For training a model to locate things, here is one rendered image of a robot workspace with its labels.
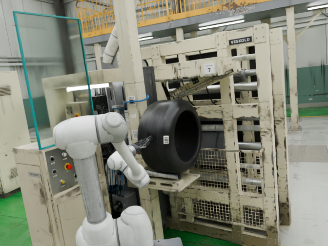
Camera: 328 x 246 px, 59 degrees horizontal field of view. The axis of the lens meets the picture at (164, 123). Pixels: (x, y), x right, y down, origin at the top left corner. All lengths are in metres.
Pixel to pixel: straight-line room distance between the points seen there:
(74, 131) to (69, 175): 1.18
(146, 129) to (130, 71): 0.54
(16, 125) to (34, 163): 3.29
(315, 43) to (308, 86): 1.46
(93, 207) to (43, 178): 0.88
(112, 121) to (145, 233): 0.66
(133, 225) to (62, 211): 0.92
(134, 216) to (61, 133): 0.59
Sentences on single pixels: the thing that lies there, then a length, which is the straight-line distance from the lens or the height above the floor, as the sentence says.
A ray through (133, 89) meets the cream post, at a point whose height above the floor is 1.61.
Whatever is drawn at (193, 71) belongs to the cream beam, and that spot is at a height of 1.70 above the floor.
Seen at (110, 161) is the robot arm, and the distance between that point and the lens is 1.82.
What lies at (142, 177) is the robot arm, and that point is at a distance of 1.79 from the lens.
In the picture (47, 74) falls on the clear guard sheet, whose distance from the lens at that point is 2.31.
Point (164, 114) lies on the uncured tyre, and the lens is 2.16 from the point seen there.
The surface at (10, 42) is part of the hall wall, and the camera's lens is 13.34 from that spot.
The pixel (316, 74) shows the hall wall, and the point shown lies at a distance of 11.32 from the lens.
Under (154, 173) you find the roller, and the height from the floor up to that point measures 0.91.
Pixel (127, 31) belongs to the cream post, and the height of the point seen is 2.07.
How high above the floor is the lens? 1.69
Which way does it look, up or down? 9 degrees down
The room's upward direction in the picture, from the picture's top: 7 degrees counter-clockwise
